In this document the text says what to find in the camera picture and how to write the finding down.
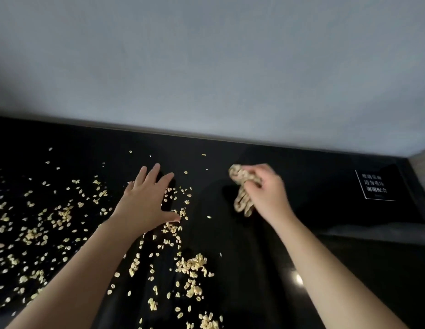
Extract person's left hand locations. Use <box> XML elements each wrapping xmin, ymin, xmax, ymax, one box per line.
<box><xmin>109</xmin><ymin>163</ymin><xmax>182</xmax><ymax>237</ymax></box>

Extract person's right hand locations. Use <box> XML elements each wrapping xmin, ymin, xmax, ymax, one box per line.
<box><xmin>241</xmin><ymin>163</ymin><xmax>294</xmax><ymax>229</ymax></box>

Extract beige patterned cloth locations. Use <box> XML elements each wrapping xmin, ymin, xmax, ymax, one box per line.
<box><xmin>228</xmin><ymin>164</ymin><xmax>264</xmax><ymax>218</ymax></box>

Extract person's right forearm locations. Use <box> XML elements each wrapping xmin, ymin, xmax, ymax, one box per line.
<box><xmin>270</xmin><ymin>212</ymin><xmax>410</xmax><ymax>329</ymax></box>

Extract person's left forearm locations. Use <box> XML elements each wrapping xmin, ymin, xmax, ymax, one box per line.
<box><xmin>5</xmin><ymin>214</ymin><xmax>145</xmax><ymax>329</ymax></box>

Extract scattered oat flakes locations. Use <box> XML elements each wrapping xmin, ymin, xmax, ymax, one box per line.
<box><xmin>0</xmin><ymin>147</ymin><xmax>224</xmax><ymax>329</ymax></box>

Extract black label with white text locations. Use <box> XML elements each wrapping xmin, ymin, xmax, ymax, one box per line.
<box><xmin>355</xmin><ymin>169</ymin><xmax>396</xmax><ymax>202</ymax></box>

